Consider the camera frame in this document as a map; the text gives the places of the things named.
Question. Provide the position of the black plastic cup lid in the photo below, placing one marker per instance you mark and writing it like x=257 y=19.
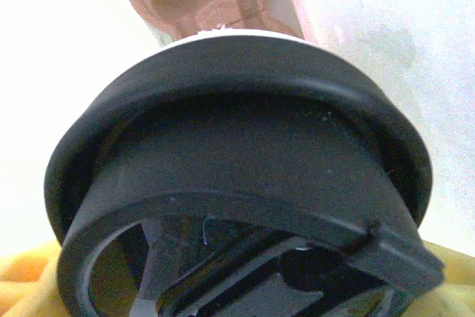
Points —
x=241 y=146

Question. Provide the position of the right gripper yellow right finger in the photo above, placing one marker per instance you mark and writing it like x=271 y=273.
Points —
x=456 y=291

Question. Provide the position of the green paper coffee cup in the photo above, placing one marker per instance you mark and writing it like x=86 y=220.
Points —
x=241 y=33

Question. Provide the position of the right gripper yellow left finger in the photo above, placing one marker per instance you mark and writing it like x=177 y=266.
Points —
x=26 y=287

